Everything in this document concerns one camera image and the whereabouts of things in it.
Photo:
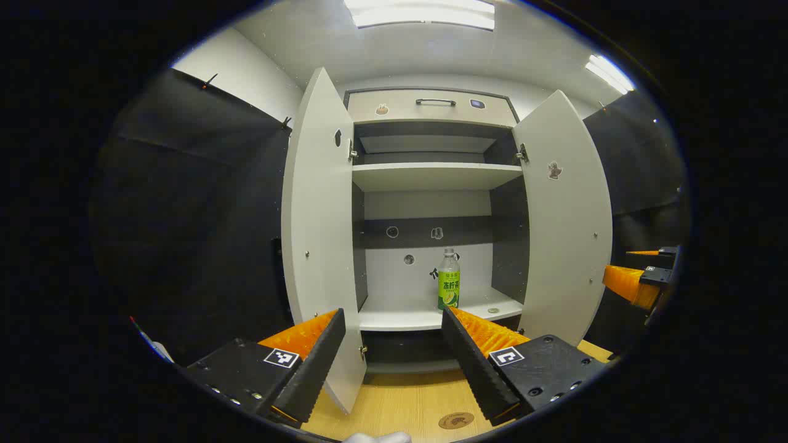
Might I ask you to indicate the small ceiling light panel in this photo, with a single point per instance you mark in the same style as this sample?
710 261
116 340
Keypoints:
609 74

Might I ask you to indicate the round brown coaster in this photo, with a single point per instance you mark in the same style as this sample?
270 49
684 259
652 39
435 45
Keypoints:
456 421

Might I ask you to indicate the white and grey cabinet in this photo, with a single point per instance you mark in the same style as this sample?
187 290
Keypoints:
431 176

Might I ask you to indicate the green label bottle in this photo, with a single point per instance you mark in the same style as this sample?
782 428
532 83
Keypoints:
449 289

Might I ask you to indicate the large ceiling light panel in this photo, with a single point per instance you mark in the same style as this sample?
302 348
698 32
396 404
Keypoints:
425 12

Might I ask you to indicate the beige cabinet drawer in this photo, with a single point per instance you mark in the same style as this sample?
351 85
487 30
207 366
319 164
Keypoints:
400 109

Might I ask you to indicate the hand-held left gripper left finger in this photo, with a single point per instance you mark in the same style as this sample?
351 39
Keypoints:
320 363

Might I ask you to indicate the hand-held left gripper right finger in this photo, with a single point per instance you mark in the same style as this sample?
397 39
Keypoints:
471 363

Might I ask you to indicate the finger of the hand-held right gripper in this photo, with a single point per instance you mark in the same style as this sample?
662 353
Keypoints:
668 251
623 282

